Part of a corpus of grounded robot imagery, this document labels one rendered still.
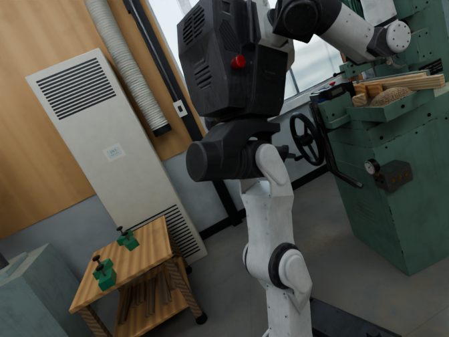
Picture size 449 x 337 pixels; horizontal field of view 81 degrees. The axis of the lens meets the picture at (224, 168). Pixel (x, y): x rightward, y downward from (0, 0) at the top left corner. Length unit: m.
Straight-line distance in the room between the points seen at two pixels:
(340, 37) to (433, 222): 1.09
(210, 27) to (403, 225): 1.22
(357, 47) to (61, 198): 2.32
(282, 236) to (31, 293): 1.67
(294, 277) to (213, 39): 0.71
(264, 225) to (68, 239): 2.08
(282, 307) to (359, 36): 0.84
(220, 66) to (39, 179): 2.08
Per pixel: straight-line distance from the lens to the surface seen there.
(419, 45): 1.43
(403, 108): 1.20
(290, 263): 0.86
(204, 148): 0.69
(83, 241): 2.66
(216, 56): 0.73
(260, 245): 0.88
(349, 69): 1.43
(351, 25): 0.82
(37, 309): 2.20
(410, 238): 1.58
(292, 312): 1.00
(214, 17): 0.75
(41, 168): 2.55
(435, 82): 1.19
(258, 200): 0.85
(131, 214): 2.20
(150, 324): 1.80
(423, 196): 1.54
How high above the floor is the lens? 1.18
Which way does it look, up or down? 15 degrees down
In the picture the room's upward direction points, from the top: 25 degrees counter-clockwise
